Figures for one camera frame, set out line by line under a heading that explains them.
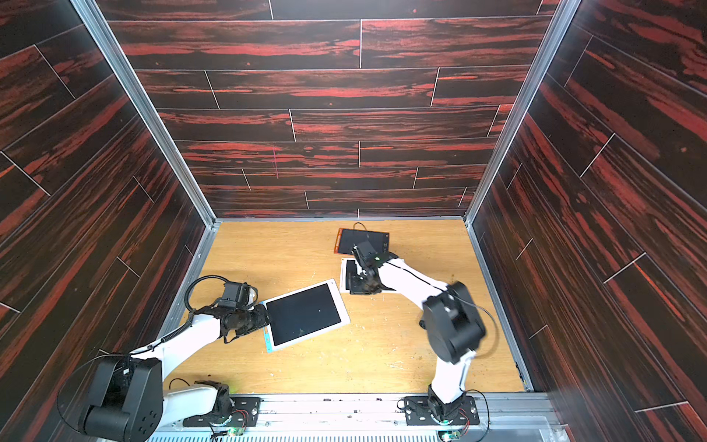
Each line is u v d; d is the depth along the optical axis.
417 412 0.73
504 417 0.73
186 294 0.77
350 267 1.04
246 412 0.72
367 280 0.67
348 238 1.15
